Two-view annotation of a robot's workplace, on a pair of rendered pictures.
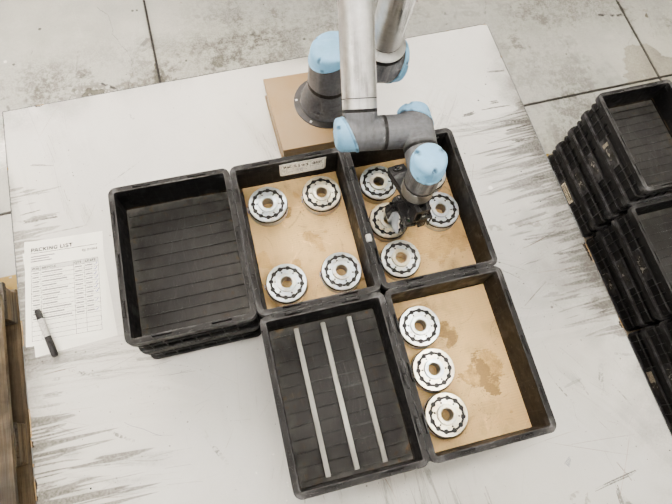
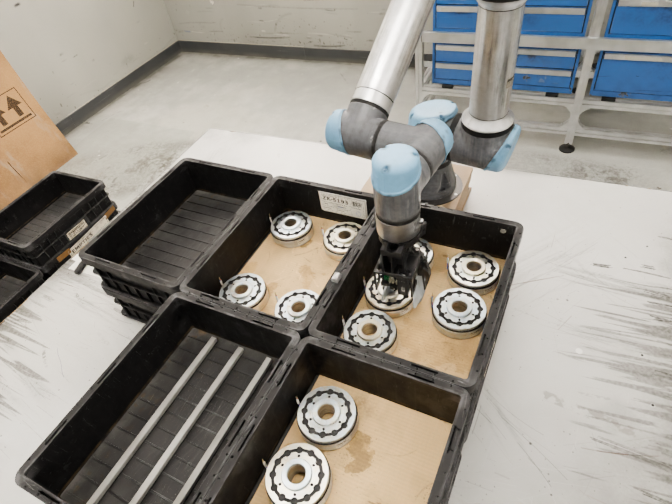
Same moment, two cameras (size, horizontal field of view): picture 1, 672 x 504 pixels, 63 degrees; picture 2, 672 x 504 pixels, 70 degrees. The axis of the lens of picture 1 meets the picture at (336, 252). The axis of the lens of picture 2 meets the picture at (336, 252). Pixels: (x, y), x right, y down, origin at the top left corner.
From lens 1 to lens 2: 0.83 m
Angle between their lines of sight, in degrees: 37
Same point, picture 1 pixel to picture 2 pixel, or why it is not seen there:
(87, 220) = not seen: hidden behind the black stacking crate
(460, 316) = (393, 444)
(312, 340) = (218, 359)
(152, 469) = (29, 399)
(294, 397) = (150, 400)
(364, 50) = (390, 39)
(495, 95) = (654, 261)
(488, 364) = not seen: outside the picture
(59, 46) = not seen: hidden behind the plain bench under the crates
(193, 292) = (176, 263)
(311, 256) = (290, 287)
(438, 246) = (431, 350)
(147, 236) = (190, 211)
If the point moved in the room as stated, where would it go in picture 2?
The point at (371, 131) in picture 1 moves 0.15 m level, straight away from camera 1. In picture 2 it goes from (360, 125) to (422, 91)
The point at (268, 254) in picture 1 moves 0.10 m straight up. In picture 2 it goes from (257, 266) to (246, 235)
